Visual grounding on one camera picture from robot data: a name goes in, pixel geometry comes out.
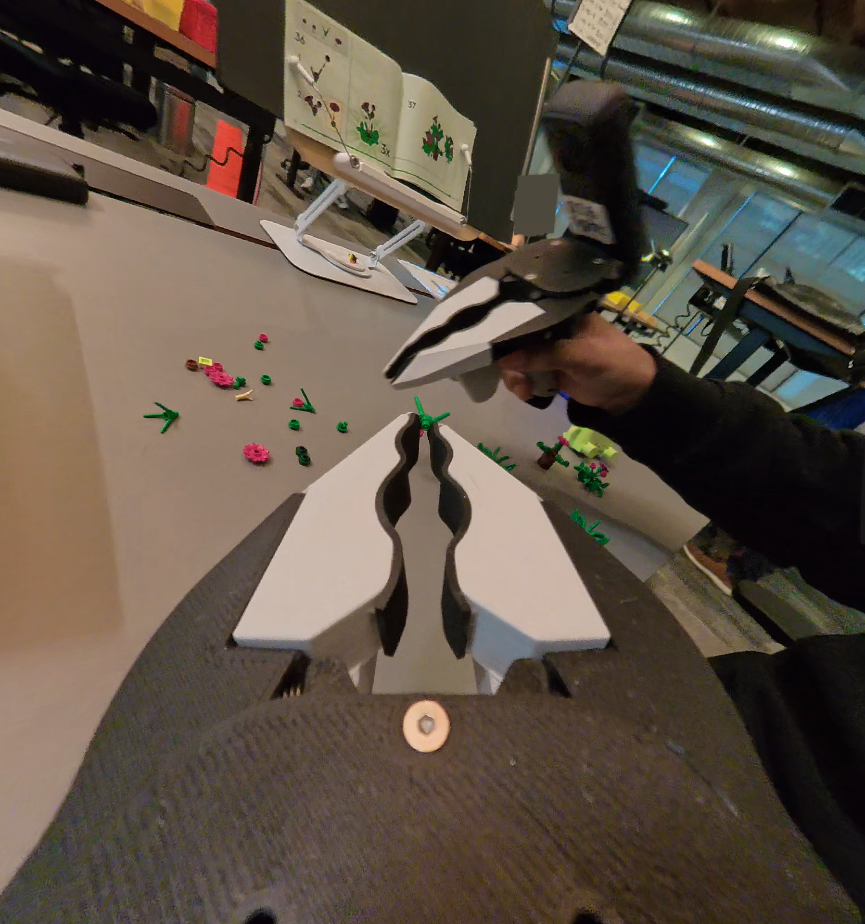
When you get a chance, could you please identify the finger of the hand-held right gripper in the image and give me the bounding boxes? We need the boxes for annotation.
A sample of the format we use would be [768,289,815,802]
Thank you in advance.
[383,276,506,378]
[388,300,550,405]

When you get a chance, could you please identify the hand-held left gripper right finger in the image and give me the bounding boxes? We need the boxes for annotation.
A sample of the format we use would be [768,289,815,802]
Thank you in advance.
[427,424,612,695]

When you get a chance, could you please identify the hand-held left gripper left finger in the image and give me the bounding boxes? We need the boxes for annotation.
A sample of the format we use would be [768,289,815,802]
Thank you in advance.
[232,413,422,695]

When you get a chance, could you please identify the person's right forearm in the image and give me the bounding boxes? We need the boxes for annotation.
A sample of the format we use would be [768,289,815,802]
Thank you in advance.
[566,354,865,625]

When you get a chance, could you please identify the person's right hand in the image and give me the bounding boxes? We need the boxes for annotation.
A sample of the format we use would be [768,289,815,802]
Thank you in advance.
[499,312,659,414]

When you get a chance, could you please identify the green toy plant pink flowers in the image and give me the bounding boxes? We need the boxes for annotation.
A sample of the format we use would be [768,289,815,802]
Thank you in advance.
[572,460,613,500]

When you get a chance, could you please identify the hanging paper sheet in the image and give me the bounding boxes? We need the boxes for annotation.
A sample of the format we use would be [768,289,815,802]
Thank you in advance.
[567,0,633,56]

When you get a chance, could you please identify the white book stand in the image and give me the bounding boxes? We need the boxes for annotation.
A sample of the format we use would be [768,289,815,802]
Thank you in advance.
[260,61,474,305]

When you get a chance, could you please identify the lime toy flower pot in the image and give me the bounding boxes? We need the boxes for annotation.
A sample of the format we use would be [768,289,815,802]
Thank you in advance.
[561,425,620,463]

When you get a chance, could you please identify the dark desk divider panel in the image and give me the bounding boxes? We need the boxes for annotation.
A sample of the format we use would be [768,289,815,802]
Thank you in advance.
[216,0,558,248]

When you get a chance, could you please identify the person's brown shoe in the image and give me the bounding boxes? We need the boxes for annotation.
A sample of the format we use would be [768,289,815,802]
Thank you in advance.
[681,541,738,597]

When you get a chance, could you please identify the scattered small toy pieces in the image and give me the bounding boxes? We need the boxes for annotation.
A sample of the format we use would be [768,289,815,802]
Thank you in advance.
[142,331,351,468]

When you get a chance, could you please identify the open instruction booklet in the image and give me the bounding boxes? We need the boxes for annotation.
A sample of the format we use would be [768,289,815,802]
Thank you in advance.
[284,0,477,205]

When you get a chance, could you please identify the black standing desk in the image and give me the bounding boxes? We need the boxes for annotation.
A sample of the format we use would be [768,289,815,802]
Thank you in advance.
[691,258,865,394]

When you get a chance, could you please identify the orange cone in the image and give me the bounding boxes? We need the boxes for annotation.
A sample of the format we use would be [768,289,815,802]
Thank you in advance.
[207,117,251,193]

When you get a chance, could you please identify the long wooden desk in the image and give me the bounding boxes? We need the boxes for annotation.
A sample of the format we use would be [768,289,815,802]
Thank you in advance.
[93,0,221,71]

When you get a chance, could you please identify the black table cable hatch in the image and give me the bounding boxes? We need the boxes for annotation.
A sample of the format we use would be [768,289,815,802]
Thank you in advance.
[79,154,217,229]

